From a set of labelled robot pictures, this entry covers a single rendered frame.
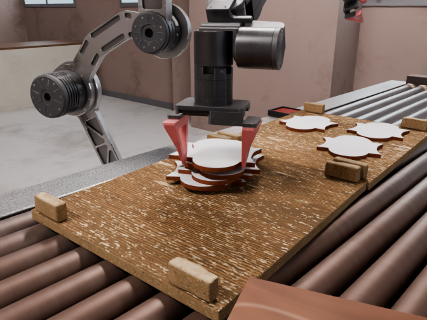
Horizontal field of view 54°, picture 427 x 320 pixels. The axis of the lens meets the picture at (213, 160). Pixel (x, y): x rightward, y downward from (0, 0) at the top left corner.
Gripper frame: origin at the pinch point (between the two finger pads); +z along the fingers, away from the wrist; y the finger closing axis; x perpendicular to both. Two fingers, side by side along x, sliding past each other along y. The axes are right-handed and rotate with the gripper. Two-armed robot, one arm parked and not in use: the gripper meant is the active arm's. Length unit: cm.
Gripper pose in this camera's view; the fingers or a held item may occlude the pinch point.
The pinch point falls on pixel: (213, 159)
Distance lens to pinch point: 65.3
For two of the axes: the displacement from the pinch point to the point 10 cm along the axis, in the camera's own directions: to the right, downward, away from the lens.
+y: 9.7, 0.8, -2.4
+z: 0.0, 9.4, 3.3
